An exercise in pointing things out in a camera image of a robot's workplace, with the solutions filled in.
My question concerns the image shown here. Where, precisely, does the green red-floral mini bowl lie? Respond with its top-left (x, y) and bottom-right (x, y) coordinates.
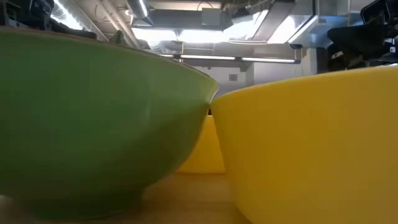
top-left (0, 26), bottom-right (220, 222)

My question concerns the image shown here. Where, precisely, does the yellow mini bowl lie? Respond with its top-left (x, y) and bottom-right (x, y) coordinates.
top-left (175, 114), bottom-right (226, 174)
top-left (210, 64), bottom-right (398, 224)

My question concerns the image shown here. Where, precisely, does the long ceiling light tube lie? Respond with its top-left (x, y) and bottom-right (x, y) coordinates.
top-left (179, 54), bottom-right (237, 62)
top-left (241, 57), bottom-right (297, 64)

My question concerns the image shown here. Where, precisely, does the grey ceiling box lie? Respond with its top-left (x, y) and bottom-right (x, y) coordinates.
top-left (200, 7), bottom-right (222, 27)

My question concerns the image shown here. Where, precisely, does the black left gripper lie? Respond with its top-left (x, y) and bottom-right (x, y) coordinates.
top-left (29, 0), bottom-right (98, 40)

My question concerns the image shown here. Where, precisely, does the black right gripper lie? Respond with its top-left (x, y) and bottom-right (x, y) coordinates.
top-left (328, 0), bottom-right (398, 63)

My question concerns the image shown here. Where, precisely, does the rectangular silver ventilation duct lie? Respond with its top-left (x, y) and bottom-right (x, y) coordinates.
top-left (223, 0), bottom-right (364, 50)

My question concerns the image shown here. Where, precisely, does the round silver ventilation duct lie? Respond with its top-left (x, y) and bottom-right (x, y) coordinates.
top-left (126, 0), bottom-right (155, 26)

